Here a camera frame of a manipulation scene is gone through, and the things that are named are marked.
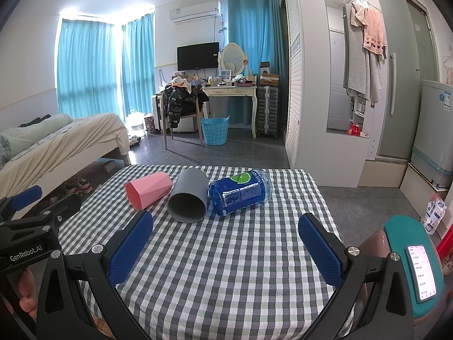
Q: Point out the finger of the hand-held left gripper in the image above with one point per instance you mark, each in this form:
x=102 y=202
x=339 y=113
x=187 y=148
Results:
x=27 y=198
x=63 y=206

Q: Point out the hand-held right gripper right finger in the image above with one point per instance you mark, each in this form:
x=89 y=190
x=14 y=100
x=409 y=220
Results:
x=320 y=249

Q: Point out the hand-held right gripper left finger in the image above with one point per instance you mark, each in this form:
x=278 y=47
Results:
x=130 y=248

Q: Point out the pink cup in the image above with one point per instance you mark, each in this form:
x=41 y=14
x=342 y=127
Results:
x=150 y=189

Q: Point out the grey cup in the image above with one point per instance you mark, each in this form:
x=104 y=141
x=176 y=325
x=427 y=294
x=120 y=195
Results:
x=189 y=193

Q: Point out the person's left hand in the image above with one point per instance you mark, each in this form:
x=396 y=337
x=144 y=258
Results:
x=29 y=294

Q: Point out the pair of sneakers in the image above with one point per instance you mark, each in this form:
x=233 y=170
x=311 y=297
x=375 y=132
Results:
x=78 y=186

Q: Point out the pink stool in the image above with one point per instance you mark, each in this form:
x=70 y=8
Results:
x=373 y=248

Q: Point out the bed with beige sheet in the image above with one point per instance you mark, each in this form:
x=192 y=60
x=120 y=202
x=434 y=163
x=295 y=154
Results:
x=70 y=141

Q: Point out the pale green blanket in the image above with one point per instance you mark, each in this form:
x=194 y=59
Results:
x=32 y=132

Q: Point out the dark cloth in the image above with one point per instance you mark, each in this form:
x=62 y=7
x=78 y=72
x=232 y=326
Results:
x=35 y=119

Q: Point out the teal cushion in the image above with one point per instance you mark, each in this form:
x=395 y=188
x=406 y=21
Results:
x=400 y=233

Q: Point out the grey checkered tablecloth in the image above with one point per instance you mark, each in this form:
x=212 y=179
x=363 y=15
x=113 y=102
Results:
x=219 y=272

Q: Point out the blue label plastic bottle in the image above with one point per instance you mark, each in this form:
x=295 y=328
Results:
x=237 y=194

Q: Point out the smartphone with lit screen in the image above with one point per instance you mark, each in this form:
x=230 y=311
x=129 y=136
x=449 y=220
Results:
x=422 y=272

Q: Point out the clear water jug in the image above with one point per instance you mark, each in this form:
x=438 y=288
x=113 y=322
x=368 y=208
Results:
x=137 y=124

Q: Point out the spotted gift bag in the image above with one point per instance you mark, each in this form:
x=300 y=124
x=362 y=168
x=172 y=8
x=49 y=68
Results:
x=149 y=124

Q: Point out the white detergent bag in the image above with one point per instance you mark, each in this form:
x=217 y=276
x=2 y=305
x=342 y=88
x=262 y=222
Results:
x=434 y=216

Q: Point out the red plastic container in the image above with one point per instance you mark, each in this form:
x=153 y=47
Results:
x=445 y=251

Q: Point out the red packet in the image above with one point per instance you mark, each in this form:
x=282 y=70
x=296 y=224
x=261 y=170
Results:
x=357 y=130

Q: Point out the wide blue window curtain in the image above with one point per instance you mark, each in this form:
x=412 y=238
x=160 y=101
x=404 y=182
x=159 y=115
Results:
x=86 y=67

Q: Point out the wooden chair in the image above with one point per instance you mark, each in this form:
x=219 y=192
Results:
x=185 y=117

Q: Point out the blue plastic laundry basket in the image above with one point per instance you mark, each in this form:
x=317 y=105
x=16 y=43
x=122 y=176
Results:
x=214 y=131

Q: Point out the grey ribbed suitcase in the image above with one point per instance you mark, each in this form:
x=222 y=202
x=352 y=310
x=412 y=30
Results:
x=267 y=111

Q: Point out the black patterned jacket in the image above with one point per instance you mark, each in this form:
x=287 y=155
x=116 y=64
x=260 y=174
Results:
x=178 y=102

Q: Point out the narrow blue window curtain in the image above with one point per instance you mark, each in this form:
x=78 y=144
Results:
x=138 y=63

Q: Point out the white washing machine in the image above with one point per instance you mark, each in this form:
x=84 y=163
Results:
x=433 y=131

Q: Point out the pile of light clothes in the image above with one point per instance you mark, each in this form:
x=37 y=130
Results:
x=181 y=79

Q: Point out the brown cardboard box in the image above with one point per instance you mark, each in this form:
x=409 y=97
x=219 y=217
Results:
x=269 y=79

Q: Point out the white dressing table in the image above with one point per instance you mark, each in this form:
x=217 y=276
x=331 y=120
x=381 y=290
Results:
x=230 y=91

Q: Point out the grey towel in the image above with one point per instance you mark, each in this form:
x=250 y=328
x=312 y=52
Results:
x=359 y=67

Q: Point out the frosted glass door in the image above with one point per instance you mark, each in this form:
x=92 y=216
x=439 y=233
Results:
x=407 y=78

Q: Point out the black television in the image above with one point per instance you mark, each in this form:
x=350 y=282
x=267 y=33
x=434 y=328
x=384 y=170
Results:
x=197 y=56

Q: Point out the white oval vanity mirror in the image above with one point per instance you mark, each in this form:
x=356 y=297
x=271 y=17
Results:
x=232 y=55

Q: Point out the pink towel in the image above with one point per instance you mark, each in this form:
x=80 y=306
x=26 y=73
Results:
x=376 y=32

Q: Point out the tall blue curtain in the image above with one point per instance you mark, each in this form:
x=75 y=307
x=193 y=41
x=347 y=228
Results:
x=254 y=28

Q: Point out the white air conditioner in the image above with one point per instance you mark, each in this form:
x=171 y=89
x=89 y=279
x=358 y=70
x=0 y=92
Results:
x=194 y=11

